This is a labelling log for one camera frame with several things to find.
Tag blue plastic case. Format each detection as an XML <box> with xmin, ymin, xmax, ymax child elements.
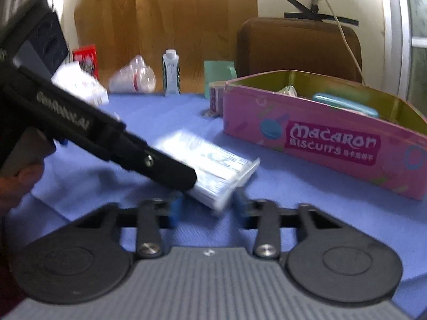
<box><xmin>312</xmin><ymin>93</ymin><xmax>381</xmax><ymax>119</ymax></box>

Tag red cardboard box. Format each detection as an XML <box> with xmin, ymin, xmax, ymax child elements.
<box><xmin>72</xmin><ymin>44</ymin><xmax>100</xmax><ymax>78</ymax></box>

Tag large white tissue pack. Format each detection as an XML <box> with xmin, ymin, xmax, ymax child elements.
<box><xmin>51</xmin><ymin>61</ymin><xmax>110</xmax><ymax>108</ymax></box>

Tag wooden board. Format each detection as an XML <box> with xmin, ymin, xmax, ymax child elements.
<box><xmin>73</xmin><ymin>0</ymin><xmax>258</xmax><ymax>94</ymax></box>

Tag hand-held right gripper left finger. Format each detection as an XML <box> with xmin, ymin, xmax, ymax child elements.
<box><xmin>77</xmin><ymin>193</ymin><xmax>183</xmax><ymax>259</ymax></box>

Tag blue printed tablecloth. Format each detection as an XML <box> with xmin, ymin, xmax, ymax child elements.
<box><xmin>3</xmin><ymin>91</ymin><xmax>427</xmax><ymax>320</ymax></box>

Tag green milk carton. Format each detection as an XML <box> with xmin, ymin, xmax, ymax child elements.
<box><xmin>162</xmin><ymin>49</ymin><xmax>182</xmax><ymax>97</ymax></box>

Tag small white tissue pack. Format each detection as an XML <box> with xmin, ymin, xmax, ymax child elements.
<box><xmin>149</xmin><ymin>129</ymin><xmax>261</xmax><ymax>218</ymax></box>

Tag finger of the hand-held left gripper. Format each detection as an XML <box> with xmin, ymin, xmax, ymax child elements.
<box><xmin>127</xmin><ymin>133</ymin><xmax>198</xmax><ymax>193</ymax></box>

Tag white window frame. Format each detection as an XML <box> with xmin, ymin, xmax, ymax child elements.
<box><xmin>382</xmin><ymin>0</ymin><xmax>427</xmax><ymax>121</ymax></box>

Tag brown chair back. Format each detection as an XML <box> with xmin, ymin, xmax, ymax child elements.
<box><xmin>236</xmin><ymin>17</ymin><xmax>363</xmax><ymax>85</ymax></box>

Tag white cable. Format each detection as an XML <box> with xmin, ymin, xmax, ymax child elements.
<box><xmin>286</xmin><ymin>0</ymin><xmax>366</xmax><ymax>85</ymax></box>

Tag black tape cross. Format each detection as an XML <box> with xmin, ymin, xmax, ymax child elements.
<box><xmin>284</xmin><ymin>0</ymin><xmax>360</xmax><ymax>27</ymax></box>

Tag person's left hand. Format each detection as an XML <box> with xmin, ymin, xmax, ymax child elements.
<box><xmin>0</xmin><ymin>162</ymin><xmax>45</xmax><ymax>219</ymax></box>

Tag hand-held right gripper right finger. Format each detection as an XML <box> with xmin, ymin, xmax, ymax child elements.
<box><xmin>233</xmin><ymin>190</ymin><xmax>341</xmax><ymax>259</ymax></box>

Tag pink tin box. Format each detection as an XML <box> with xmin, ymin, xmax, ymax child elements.
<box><xmin>223</xmin><ymin>69</ymin><xmax>427</xmax><ymax>201</ymax></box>

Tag green plastic cup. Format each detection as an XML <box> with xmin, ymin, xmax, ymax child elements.
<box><xmin>203</xmin><ymin>60</ymin><xmax>238</xmax><ymax>100</ymax></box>

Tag bagged white cups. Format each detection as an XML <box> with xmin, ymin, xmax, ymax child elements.
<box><xmin>107</xmin><ymin>55</ymin><xmax>157</xmax><ymax>94</ymax></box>

